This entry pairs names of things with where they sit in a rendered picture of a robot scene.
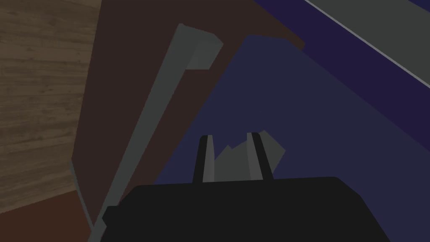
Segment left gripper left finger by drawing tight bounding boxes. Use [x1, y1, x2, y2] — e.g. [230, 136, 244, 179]
[192, 134, 216, 184]

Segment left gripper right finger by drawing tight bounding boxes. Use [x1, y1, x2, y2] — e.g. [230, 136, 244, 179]
[246, 132, 275, 182]

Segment grey bar handle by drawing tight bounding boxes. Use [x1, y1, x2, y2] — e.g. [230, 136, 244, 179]
[213, 129, 287, 182]
[88, 23, 224, 242]

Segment navy cupboard door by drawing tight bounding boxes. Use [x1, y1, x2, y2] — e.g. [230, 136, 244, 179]
[154, 33, 430, 242]

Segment brown cupboard door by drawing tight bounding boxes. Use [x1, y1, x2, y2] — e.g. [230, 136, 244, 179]
[70, 0, 306, 242]

